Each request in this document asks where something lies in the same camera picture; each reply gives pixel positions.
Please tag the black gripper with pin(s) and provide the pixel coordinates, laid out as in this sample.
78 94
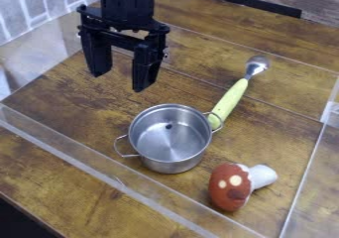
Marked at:
123 22

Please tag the silver metal pot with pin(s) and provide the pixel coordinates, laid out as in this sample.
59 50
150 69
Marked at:
170 135

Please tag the red plush mushroom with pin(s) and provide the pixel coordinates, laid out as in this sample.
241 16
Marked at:
233 183

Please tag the black bar on table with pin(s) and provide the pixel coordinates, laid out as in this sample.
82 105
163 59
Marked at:
270 7

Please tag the clear acrylic front barrier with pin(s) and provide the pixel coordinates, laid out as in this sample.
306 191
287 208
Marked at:
171 203

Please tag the clear acrylic barrier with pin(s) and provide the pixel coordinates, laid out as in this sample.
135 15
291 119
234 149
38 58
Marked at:
313 216
171 203

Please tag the clear acrylic right barrier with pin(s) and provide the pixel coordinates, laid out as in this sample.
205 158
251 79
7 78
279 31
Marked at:
313 216

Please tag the spoon with green handle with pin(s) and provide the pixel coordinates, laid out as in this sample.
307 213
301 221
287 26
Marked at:
257 65

